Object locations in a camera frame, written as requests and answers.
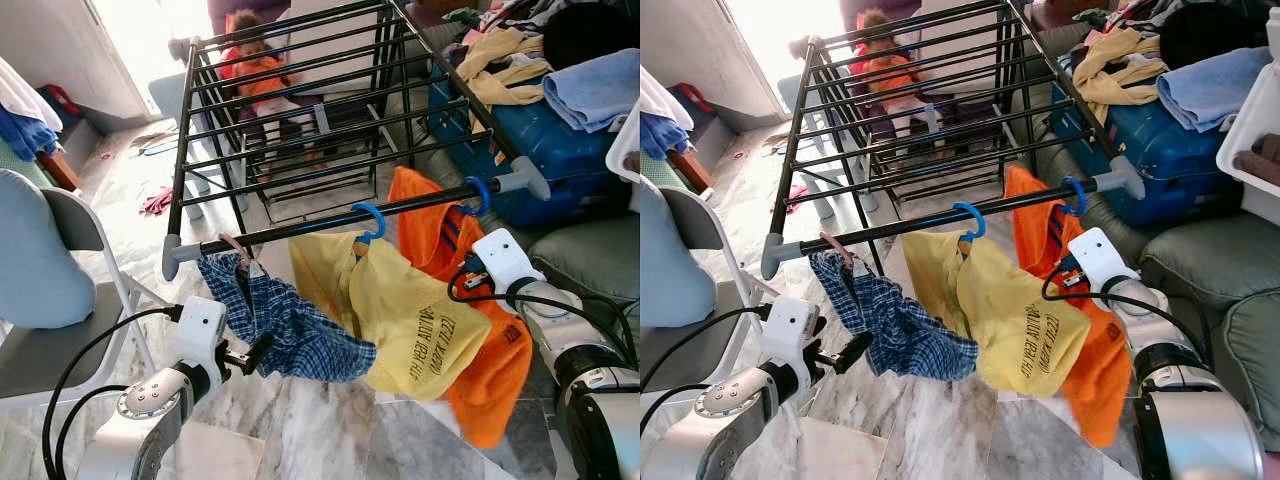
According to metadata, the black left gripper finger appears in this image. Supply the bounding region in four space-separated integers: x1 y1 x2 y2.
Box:
832 330 874 378
240 332 275 378

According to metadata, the blue plastic hanger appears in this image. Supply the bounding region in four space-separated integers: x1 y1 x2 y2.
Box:
350 201 388 251
950 201 987 251
458 176 494 221
1060 176 1089 219

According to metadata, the orange shirt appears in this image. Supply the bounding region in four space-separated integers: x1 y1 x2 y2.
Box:
388 166 536 449
1003 165 1136 449

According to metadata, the pink hanger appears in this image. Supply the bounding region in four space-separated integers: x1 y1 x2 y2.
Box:
818 232 863 276
218 232 263 276

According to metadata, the yellow printed shirt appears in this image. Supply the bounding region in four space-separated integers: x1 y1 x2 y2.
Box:
900 232 1093 401
288 232 493 403

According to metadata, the grey green sofa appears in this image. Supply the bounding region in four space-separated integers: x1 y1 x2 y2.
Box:
380 20 640 401
1000 20 1280 451

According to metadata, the black metal drying rack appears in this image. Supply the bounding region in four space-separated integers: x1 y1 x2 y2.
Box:
160 0 553 283
760 0 1148 281

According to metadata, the blue hard suitcase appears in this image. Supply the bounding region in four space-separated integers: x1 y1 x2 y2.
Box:
1048 75 1233 229
425 75 626 229

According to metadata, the grey folding chair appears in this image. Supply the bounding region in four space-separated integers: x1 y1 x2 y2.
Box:
0 185 171 411
640 185 776 401

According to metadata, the dark purple bench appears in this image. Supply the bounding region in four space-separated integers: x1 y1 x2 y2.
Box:
865 92 1011 136
235 92 386 136

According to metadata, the white plastic basket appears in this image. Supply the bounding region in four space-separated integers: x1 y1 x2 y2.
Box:
1215 8 1280 229
604 98 640 186

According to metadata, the pale yellow garment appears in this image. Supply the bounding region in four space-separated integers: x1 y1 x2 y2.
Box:
455 27 553 109
1072 27 1169 126

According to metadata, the brown folded item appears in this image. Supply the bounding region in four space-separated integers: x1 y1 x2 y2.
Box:
1233 133 1280 188

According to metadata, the light blue towel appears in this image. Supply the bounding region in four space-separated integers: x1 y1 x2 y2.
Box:
542 48 640 134
1157 46 1273 134

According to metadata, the dark blue cloth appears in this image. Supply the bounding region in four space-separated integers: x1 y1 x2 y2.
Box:
640 110 691 161
0 103 59 163

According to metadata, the brown wooden block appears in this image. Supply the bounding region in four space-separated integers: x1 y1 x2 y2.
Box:
38 148 83 193
668 145 716 193

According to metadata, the white hanging cloth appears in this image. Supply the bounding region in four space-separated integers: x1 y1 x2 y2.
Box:
640 65 696 131
0 55 63 131

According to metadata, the light blue plastic stool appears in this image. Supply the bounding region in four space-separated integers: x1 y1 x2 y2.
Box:
148 72 221 223
778 72 846 221

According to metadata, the black bundled garment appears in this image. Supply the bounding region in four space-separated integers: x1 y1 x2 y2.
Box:
543 3 640 71
1160 3 1269 71

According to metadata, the mixed clothes pile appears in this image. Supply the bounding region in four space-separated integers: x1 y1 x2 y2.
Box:
1060 0 1271 31
440 0 601 31

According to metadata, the red and black bag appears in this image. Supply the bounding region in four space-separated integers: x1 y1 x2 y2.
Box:
668 83 716 116
38 83 83 119

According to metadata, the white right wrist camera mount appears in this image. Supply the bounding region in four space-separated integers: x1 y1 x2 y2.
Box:
468 227 547 301
1066 227 1143 298

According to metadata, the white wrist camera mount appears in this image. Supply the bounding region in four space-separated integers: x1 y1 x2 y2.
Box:
468 227 547 301
760 295 824 373
174 296 230 373
1066 227 1143 298

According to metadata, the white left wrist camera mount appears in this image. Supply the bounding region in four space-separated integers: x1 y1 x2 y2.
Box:
760 295 824 373
174 296 230 373

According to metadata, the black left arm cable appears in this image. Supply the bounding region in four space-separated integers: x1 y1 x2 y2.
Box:
42 305 186 480
640 385 721 441
640 305 771 396
53 385 136 479

